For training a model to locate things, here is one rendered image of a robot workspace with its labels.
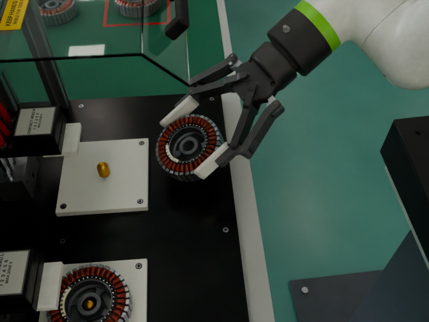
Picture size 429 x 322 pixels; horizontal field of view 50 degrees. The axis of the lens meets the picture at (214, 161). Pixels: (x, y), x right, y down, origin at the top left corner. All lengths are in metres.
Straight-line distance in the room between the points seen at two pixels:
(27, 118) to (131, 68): 0.37
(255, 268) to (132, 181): 0.25
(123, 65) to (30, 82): 0.20
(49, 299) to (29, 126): 0.26
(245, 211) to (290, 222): 0.88
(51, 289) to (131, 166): 0.29
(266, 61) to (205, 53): 0.38
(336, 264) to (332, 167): 0.41
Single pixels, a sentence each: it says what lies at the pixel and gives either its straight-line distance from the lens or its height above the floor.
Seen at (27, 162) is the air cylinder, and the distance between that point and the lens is 0.83.
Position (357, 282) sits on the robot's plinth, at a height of 0.02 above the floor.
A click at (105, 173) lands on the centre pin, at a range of 0.81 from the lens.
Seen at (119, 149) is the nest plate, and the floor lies 0.78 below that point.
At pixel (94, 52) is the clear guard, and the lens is 0.60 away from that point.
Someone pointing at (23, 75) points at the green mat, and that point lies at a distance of 1.10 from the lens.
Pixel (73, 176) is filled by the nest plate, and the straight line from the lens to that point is 0.84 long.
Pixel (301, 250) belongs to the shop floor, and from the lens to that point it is 1.63.
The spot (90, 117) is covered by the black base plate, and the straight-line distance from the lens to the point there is 0.94.
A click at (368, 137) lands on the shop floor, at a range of 1.99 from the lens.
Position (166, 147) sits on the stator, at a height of 0.84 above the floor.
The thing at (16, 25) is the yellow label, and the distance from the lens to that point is 0.67.
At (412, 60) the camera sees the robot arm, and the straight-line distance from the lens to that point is 0.70.
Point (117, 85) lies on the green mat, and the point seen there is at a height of 0.75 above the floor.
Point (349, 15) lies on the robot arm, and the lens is 0.73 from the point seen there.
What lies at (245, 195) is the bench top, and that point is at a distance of 0.82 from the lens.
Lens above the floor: 1.43
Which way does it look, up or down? 52 degrees down
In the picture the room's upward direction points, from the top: straight up
